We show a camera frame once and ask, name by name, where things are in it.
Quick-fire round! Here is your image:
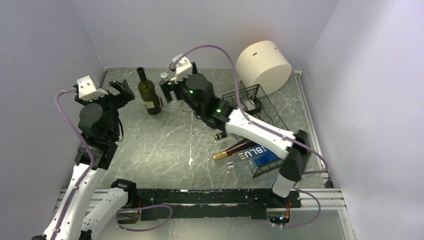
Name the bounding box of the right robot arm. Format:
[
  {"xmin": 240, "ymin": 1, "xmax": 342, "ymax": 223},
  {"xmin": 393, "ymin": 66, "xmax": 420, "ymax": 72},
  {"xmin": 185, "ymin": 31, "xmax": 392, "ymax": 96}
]
[{"xmin": 159, "ymin": 62, "xmax": 311, "ymax": 207}]

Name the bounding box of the blue labelled clear bottle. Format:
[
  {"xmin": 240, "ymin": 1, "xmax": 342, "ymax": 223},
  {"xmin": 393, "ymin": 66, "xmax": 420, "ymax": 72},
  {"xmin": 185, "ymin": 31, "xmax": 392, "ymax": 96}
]
[{"xmin": 226, "ymin": 145, "xmax": 279, "ymax": 173}]

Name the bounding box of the gold capped amber wine bottle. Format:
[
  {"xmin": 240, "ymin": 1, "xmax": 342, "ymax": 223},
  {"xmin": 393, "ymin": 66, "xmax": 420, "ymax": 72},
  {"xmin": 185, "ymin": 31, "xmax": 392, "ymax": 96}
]
[{"xmin": 212, "ymin": 138, "xmax": 257, "ymax": 161}]

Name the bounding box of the black wire wine rack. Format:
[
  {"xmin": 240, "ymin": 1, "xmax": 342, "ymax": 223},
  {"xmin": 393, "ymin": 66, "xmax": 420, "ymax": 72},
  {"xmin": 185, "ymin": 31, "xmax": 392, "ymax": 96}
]
[{"xmin": 239, "ymin": 84, "xmax": 289, "ymax": 178}]

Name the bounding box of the cream cylindrical appliance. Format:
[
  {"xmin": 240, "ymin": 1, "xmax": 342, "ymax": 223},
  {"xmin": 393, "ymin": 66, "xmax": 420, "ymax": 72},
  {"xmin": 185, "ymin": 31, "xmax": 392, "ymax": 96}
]
[{"xmin": 235, "ymin": 40, "xmax": 293, "ymax": 95}]

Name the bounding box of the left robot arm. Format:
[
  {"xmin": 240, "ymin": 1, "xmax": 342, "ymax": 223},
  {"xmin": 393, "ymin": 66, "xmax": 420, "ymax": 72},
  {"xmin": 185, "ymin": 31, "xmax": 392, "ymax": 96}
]
[{"xmin": 37, "ymin": 76, "xmax": 141, "ymax": 240}]

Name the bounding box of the dark wine bottle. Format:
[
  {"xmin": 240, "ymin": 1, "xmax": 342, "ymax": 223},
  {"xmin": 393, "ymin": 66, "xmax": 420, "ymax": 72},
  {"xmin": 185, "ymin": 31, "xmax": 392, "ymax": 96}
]
[{"xmin": 136, "ymin": 67, "xmax": 161, "ymax": 115}]

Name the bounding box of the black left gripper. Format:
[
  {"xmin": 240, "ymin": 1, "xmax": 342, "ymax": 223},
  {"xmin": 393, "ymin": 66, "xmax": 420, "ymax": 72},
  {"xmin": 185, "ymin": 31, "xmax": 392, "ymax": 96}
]
[{"xmin": 75, "ymin": 78, "xmax": 134, "ymax": 138}]

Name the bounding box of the silver capped clear bottle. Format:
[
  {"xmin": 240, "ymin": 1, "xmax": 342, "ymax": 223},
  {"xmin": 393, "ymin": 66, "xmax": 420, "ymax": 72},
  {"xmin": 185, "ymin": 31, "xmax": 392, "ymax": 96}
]
[{"xmin": 159, "ymin": 72, "xmax": 180, "ymax": 112}]

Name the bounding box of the black gold capped clear bottle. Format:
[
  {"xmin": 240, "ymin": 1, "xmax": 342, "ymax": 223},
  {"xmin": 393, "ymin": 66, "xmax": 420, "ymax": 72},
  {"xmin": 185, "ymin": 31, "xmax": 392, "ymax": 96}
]
[{"xmin": 214, "ymin": 131, "xmax": 228, "ymax": 141}]

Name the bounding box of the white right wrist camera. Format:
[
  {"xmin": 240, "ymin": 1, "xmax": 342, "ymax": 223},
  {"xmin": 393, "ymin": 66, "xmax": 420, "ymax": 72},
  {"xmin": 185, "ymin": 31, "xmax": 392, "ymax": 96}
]
[{"xmin": 171, "ymin": 56, "xmax": 194, "ymax": 84}]

